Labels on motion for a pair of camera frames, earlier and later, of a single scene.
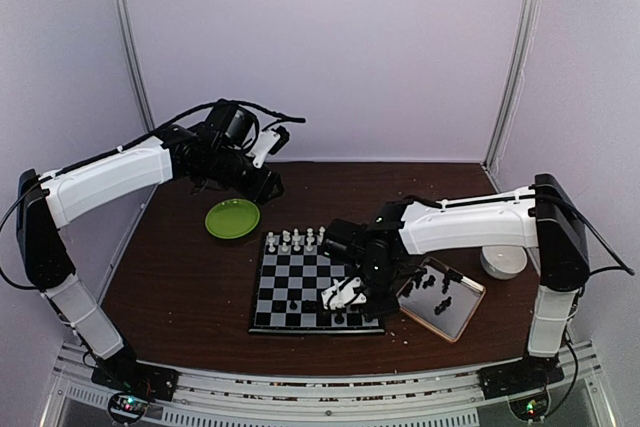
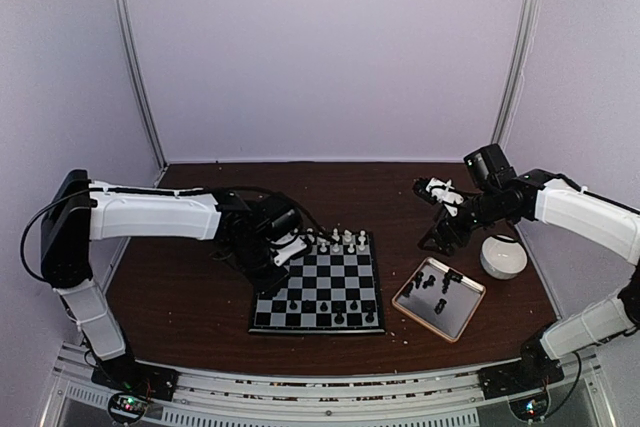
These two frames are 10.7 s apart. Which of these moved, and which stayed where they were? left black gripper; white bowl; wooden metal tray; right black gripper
Moved: left black gripper; right black gripper
Stayed: wooden metal tray; white bowl
